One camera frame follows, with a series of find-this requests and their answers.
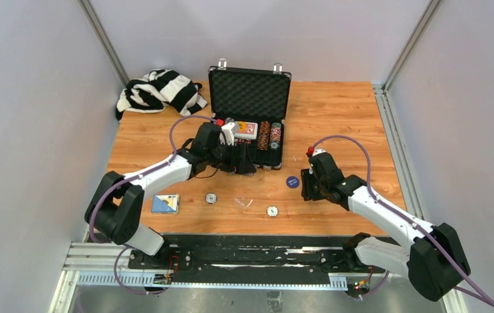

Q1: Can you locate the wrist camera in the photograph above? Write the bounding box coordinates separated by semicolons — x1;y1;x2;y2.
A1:
312;149;327;157
221;122;239;146

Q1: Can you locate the black white striped cloth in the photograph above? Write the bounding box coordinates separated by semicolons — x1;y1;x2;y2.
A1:
115;68;208;121

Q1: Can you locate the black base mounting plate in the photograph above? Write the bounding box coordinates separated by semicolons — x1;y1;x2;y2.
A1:
127;234;384;286

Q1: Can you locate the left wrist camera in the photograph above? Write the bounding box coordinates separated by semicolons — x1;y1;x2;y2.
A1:
221;122;239;146

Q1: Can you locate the red green chip row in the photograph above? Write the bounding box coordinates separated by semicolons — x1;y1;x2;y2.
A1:
269;123;282;145

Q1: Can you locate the orange black chip row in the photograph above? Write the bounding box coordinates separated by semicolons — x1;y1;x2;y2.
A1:
257;121;271;151

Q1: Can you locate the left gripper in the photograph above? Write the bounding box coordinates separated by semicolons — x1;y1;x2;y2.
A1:
206;140;256;175

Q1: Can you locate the grey white poker chip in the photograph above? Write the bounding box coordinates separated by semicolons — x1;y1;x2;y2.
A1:
266;206;279;217
206;193;217;204

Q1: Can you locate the clear dealer button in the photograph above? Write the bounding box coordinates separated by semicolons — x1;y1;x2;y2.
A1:
232;196;253;210

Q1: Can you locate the blue small blind button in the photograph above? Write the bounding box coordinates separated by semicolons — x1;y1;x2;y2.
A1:
286;176;301;188

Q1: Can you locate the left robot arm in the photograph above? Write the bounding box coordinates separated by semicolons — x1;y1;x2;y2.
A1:
84;122;240;269

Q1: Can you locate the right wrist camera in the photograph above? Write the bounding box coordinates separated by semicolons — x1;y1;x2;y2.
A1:
312;149;327;157

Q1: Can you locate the red playing card deck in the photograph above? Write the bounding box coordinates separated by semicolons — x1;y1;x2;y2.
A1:
235;122;258;140

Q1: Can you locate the blue card deck box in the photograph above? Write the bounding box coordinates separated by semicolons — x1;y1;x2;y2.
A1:
151;194;179;215

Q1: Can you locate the black poker set case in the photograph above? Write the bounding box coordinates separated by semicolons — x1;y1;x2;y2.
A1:
208;66;292;170

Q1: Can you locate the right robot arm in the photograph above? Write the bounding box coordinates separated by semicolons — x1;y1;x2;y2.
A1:
301;147;471;301

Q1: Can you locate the yellow big blind button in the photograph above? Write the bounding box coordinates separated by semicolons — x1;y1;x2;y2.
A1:
237;122;249;134

